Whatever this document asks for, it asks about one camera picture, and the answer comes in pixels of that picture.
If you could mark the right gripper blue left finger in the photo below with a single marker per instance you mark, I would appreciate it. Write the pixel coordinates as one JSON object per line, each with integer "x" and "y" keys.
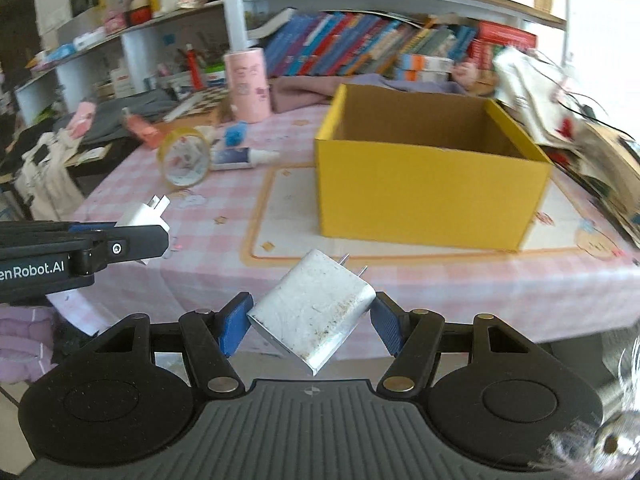
{"x": 209, "y": 339}

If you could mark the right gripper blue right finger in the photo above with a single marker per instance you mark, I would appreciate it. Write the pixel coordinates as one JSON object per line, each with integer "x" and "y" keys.
{"x": 412, "y": 338}

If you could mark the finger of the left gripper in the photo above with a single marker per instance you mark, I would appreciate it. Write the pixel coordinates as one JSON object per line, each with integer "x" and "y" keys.
{"x": 130, "y": 243}

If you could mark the small white plug adapter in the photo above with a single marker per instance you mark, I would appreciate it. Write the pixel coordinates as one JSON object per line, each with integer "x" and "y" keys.
{"x": 146, "y": 214}

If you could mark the large white charger block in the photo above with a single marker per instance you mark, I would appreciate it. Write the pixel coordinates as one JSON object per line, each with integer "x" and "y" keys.
{"x": 312, "y": 310}

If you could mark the yellow clear tape roll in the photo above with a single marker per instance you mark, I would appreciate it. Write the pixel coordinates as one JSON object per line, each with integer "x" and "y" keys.
{"x": 183, "y": 157}

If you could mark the blue white spray bottle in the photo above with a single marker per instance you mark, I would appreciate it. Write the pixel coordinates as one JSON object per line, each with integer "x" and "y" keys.
{"x": 241, "y": 158}

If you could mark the blue fuzzy pompom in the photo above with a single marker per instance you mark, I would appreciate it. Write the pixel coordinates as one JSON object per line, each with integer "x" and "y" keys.
{"x": 235, "y": 134}

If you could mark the white tote bag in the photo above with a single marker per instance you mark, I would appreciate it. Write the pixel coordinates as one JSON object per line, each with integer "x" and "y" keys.
{"x": 43, "y": 180}

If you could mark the pink spray bottle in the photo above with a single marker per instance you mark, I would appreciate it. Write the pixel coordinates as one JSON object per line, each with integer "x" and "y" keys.
{"x": 145, "y": 132}

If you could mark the grey folded garment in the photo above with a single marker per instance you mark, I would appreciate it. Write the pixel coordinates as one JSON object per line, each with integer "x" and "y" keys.
{"x": 106, "y": 119}

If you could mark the pink checkered tablecloth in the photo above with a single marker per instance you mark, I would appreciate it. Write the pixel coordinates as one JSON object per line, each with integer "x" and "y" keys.
{"x": 257, "y": 231}

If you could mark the wooden chessboard box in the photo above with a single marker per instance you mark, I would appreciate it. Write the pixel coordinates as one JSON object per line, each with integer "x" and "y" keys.
{"x": 198, "y": 103}

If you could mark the yellow cardboard box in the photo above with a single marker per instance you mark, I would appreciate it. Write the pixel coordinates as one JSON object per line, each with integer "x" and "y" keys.
{"x": 433, "y": 169}

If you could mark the pink cylindrical container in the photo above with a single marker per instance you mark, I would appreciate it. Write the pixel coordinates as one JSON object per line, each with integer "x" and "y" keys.
{"x": 248, "y": 86}

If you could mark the pink purple cloth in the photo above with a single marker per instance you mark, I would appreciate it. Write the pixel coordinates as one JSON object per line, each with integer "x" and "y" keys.
{"x": 292, "y": 93}

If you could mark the stack of papers and books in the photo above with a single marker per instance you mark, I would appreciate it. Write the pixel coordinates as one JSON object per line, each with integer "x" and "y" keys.
{"x": 602, "y": 158}

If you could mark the pink pig plush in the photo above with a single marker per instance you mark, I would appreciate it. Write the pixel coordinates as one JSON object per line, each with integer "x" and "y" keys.
{"x": 465, "y": 74}

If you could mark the orange white box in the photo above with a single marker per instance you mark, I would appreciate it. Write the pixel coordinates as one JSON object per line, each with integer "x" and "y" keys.
{"x": 424, "y": 63}

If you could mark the row of leaning books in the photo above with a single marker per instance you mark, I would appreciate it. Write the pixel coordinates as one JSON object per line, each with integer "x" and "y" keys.
{"x": 350, "y": 43}

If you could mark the red thick dictionary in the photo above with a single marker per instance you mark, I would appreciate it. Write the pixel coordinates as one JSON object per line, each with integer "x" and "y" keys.
{"x": 504, "y": 35}

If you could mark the white bookshelf frame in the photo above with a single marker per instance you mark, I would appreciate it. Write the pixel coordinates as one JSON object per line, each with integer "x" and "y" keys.
{"x": 142, "y": 45}

